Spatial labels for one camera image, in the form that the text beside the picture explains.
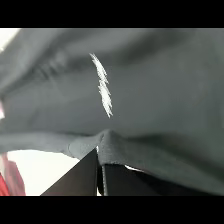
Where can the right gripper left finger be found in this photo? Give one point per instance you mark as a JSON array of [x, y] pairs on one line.
[[81, 180]]

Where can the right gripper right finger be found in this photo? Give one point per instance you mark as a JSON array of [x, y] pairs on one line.
[[133, 183]]

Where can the dark grey T-shirt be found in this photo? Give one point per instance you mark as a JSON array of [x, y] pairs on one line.
[[150, 100]]

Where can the red garment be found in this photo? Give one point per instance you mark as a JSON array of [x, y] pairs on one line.
[[11, 180]]

